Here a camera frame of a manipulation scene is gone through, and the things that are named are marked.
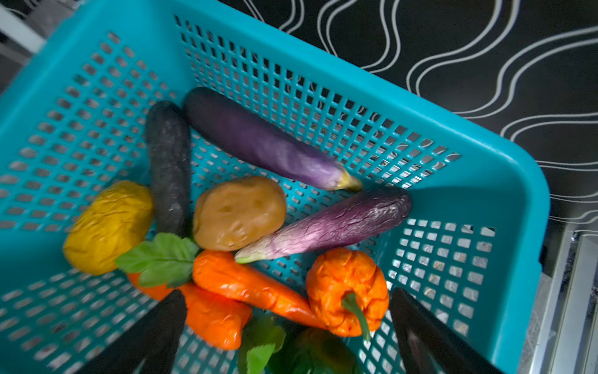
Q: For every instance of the small orange pumpkin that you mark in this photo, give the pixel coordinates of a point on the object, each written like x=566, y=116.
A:
x=347, y=292

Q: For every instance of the orange carrot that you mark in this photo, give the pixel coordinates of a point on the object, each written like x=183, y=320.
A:
x=163, y=265
x=218, y=273

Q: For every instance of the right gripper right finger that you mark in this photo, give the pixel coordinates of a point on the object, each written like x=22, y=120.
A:
x=427, y=345

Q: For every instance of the green pepper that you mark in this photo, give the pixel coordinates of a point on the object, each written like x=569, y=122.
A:
x=270, y=343

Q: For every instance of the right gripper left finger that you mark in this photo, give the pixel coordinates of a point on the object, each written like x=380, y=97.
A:
x=150, y=345

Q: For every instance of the striped purple eggplant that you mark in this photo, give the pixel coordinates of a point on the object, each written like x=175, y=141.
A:
x=345, y=223

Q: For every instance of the teal plastic vegetable basket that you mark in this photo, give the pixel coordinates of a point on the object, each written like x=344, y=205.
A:
x=72, y=123

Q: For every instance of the yellow pepper in teal basket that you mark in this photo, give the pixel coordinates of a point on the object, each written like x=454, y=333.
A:
x=116, y=221

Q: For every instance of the brown potato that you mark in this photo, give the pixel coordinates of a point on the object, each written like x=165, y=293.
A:
x=237, y=213

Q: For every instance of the dark green cucumber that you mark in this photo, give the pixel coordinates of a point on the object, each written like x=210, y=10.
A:
x=169, y=147

